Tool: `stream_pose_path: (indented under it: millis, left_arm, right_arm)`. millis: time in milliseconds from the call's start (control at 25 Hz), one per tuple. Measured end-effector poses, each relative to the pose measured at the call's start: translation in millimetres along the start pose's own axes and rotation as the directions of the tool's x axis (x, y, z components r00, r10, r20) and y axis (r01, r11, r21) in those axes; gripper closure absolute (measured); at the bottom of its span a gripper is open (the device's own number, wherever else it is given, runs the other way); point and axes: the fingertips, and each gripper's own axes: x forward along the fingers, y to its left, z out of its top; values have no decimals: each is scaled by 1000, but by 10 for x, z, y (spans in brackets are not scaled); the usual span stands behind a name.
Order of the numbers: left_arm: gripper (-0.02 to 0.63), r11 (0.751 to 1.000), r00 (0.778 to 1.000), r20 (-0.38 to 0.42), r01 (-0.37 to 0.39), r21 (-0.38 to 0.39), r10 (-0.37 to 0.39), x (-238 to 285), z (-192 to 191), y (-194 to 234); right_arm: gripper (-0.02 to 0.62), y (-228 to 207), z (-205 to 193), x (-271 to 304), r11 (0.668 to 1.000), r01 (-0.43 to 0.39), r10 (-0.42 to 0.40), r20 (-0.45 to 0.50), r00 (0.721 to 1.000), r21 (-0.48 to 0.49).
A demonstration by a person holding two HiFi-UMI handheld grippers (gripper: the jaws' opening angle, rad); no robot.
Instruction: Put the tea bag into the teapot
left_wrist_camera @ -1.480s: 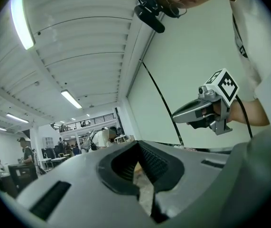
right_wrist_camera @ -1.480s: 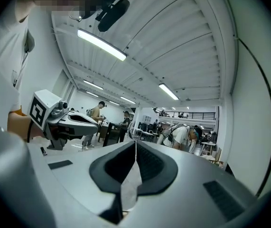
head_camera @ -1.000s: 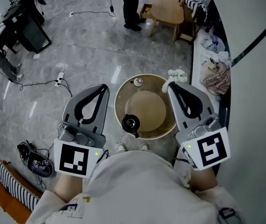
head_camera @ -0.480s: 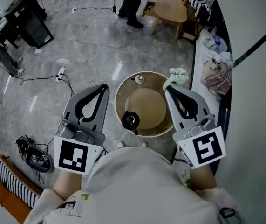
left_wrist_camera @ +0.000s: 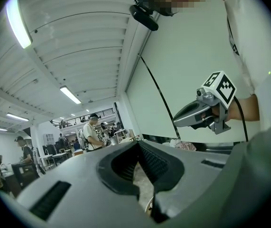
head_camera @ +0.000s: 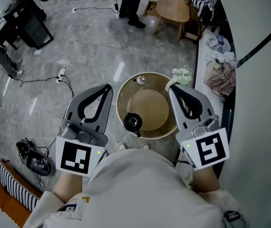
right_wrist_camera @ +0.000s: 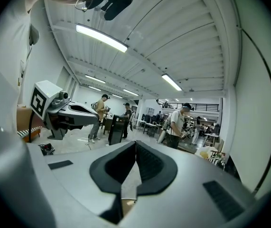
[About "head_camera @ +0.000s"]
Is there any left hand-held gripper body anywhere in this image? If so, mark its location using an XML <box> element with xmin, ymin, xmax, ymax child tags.
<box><xmin>55</xmin><ymin>118</ymin><xmax>109</xmax><ymax>178</ymax></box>

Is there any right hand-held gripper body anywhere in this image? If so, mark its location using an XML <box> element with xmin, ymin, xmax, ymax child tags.
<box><xmin>175</xmin><ymin>114</ymin><xmax>230</xmax><ymax>171</ymax></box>

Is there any black kettle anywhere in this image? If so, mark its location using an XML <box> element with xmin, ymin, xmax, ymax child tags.
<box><xmin>122</xmin><ymin>112</ymin><xmax>143</xmax><ymax>138</ymax></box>

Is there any person's left forearm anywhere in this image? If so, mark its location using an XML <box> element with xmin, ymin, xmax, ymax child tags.
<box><xmin>52</xmin><ymin>170</ymin><xmax>88</xmax><ymax>204</ymax></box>

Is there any person's right forearm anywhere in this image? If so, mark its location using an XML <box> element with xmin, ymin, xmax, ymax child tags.
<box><xmin>192</xmin><ymin>164</ymin><xmax>221</xmax><ymax>194</ymax></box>

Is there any round wooden side table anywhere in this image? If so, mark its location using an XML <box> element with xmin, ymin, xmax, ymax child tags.
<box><xmin>116</xmin><ymin>72</ymin><xmax>181</xmax><ymax>140</ymax></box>

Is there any white low platform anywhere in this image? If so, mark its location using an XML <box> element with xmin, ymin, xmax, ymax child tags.
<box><xmin>193</xmin><ymin>29</ymin><xmax>235</xmax><ymax>133</ymax></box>

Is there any white vase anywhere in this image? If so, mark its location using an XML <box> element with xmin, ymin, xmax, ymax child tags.
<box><xmin>165</xmin><ymin>78</ymin><xmax>181</xmax><ymax>92</ymax></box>

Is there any plaid cloth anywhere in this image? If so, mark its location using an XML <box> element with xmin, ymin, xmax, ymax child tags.
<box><xmin>206</xmin><ymin>62</ymin><xmax>237</xmax><ymax>97</ymax></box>

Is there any white power strip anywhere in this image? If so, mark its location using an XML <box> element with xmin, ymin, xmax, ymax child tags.
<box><xmin>56</xmin><ymin>68</ymin><xmax>66</xmax><ymax>84</ymax></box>

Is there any small white flower bunch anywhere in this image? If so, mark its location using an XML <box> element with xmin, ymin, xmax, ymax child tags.
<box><xmin>181</xmin><ymin>172</ymin><xmax>194</xmax><ymax>190</ymax></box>

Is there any white printed t-shirt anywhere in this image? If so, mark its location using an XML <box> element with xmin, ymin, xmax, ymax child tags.
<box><xmin>22</xmin><ymin>148</ymin><xmax>247</xmax><ymax>228</ymax></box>

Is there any black-white striped cushion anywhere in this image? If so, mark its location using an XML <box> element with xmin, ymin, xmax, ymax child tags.
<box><xmin>0</xmin><ymin>160</ymin><xmax>41</xmax><ymax>212</ymax></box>

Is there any black cabinet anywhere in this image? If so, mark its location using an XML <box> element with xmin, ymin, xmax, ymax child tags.
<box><xmin>19</xmin><ymin>7</ymin><xmax>55</xmax><ymax>50</ymax></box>

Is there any orange sofa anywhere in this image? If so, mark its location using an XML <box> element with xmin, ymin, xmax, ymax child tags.
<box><xmin>0</xmin><ymin>158</ymin><xmax>43</xmax><ymax>228</ymax></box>

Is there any black-white striped garment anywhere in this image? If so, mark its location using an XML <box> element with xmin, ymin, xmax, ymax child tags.
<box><xmin>191</xmin><ymin>0</ymin><xmax>215</xmax><ymax>23</ymax></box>

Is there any wooden chair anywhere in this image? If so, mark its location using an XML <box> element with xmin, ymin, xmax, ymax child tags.
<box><xmin>153</xmin><ymin>0</ymin><xmax>191</xmax><ymax>42</ymax></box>

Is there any open wooden box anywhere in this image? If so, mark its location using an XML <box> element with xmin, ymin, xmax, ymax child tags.
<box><xmin>144</xmin><ymin>0</ymin><xmax>160</xmax><ymax>18</ymax></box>

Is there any dark desk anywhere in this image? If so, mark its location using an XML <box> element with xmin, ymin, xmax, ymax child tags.
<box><xmin>0</xmin><ymin>0</ymin><xmax>31</xmax><ymax>51</ymax></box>

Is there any black floor cable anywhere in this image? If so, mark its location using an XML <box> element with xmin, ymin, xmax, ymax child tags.
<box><xmin>19</xmin><ymin>76</ymin><xmax>59</xmax><ymax>88</ymax></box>
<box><xmin>37</xmin><ymin>74</ymin><xmax>76</xmax><ymax>159</ymax></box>
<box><xmin>61</xmin><ymin>78</ymin><xmax>76</xmax><ymax>98</ymax></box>

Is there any black wall base trim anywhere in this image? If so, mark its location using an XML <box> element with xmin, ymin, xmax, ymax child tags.
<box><xmin>211</xmin><ymin>0</ymin><xmax>239</xmax><ymax>178</ymax></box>

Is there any black gear bundle with cables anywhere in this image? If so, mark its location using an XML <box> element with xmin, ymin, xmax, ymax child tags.
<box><xmin>16</xmin><ymin>138</ymin><xmax>53</xmax><ymax>189</ymax></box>

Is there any black shoulder strap buckle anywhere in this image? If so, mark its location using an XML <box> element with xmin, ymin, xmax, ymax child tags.
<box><xmin>223</xmin><ymin>210</ymin><xmax>242</xmax><ymax>224</ymax></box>

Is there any black wall strip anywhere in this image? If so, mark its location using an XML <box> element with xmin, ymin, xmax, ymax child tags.
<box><xmin>236</xmin><ymin>15</ymin><xmax>271</xmax><ymax>68</ymax></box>

